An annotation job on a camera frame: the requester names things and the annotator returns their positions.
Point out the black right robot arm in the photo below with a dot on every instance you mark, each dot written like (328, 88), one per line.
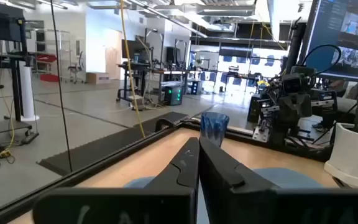
(280, 133)

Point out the computer tower with blue lights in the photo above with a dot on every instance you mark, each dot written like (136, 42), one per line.
(196, 87)

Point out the black monitor stand pole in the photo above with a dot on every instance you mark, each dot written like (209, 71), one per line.
(294, 46)

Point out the red storage bin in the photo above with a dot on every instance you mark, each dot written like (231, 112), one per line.
(47, 58)

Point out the computer tower with green lights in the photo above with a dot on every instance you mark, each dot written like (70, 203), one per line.
(172, 96)

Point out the black rolling stand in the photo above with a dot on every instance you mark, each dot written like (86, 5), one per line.
(16, 87)

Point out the white hexagonal plant pot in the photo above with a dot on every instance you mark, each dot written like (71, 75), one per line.
(353, 155)

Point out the black case with yellow lid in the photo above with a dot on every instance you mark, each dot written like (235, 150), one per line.
(253, 109)

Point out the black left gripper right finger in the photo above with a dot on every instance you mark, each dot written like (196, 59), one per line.
(259, 205)

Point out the blue plastic tray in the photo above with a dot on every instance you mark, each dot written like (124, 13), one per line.
(284, 179)

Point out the large computer monitor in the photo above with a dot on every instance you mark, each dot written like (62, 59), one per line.
(325, 37)

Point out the white cylinder post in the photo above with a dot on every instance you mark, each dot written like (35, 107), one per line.
(28, 93)

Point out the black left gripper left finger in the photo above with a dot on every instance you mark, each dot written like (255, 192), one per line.
(166, 205)

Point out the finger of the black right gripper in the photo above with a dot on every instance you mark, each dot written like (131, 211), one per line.
(303, 107)
(286, 109)

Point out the cardboard box with blue print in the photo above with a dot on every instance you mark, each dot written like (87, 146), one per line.
(97, 78)

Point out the black desk monitor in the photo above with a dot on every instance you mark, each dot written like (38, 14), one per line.
(135, 49)

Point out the black work desk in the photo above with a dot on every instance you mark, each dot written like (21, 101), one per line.
(141, 67)

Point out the blue patterned cup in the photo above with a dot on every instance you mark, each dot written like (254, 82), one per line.
(214, 127)

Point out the office chair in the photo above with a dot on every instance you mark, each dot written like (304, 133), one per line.
(76, 68)

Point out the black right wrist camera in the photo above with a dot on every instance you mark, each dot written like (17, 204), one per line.
(292, 84)

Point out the black striped-edge floor mat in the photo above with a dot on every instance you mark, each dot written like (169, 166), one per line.
(104, 143)

